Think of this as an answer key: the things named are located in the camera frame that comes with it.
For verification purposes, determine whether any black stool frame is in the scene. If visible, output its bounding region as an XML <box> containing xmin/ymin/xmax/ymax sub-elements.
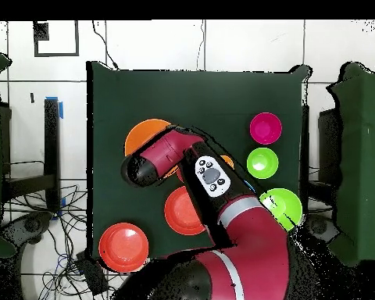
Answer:
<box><xmin>301</xmin><ymin>105</ymin><xmax>343</xmax><ymax>216</ymax></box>
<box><xmin>1</xmin><ymin>98</ymin><xmax>62</xmax><ymax>213</ymax></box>

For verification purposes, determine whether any large red bowl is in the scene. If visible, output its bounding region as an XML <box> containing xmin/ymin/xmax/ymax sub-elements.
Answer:
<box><xmin>163</xmin><ymin>185</ymin><xmax>207</xmax><ymax>236</ymax></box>
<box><xmin>98</xmin><ymin>222</ymin><xmax>150</xmax><ymax>273</ymax></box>

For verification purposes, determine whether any tangle of black cables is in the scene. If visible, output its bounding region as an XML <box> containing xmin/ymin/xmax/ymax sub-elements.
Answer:
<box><xmin>2</xmin><ymin>184</ymin><xmax>129</xmax><ymax>300</ymax></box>

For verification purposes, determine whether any orange cup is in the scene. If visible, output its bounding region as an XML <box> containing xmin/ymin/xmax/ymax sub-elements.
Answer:
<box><xmin>220</xmin><ymin>155</ymin><xmax>236</xmax><ymax>170</ymax></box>

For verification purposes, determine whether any black chair base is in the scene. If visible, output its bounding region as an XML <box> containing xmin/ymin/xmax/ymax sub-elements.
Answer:
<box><xmin>0</xmin><ymin>211</ymin><xmax>54</xmax><ymax>246</ymax></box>
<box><xmin>304</xmin><ymin>213</ymin><xmax>341</xmax><ymax>241</ymax></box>

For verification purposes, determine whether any small green bowl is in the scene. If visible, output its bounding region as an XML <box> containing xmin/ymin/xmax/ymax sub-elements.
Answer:
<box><xmin>246</xmin><ymin>147</ymin><xmax>280</xmax><ymax>180</ymax></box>

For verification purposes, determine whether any blue tape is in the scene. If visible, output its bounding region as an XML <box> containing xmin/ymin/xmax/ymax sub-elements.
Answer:
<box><xmin>45</xmin><ymin>95</ymin><xmax>64</xmax><ymax>120</ymax></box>

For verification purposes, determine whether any large green bowl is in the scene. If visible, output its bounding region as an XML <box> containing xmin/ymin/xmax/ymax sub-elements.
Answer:
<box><xmin>259</xmin><ymin>187</ymin><xmax>303</xmax><ymax>232</ymax></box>

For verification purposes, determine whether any pink bowl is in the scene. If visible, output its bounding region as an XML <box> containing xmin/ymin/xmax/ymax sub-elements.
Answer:
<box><xmin>248</xmin><ymin>112</ymin><xmax>283</xmax><ymax>145</ymax></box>

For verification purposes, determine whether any black power strip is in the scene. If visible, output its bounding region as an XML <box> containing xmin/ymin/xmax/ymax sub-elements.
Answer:
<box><xmin>74</xmin><ymin>250</ymin><xmax>110</xmax><ymax>297</ymax></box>

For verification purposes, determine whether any dark green table cloth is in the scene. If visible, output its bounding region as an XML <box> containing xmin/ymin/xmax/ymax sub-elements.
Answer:
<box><xmin>86</xmin><ymin>60</ymin><xmax>313</xmax><ymax>263</ymax></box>

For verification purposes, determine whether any thin black cable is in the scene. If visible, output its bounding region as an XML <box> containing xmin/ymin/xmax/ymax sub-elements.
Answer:
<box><xmin>195</xmin><ymin>20</ymin><xmax>206</xmax><ymax>71</ymax></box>
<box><xmin>91</xmin><ymin>20</ymin><xmax>120</xmax><ymax>70</ymax></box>

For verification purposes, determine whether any large orange bowl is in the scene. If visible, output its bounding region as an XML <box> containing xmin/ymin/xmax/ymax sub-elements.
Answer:
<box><xmin>123</xmin><ymin>118</ymin><xmax>180</xmax><ymax>180</ymax></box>

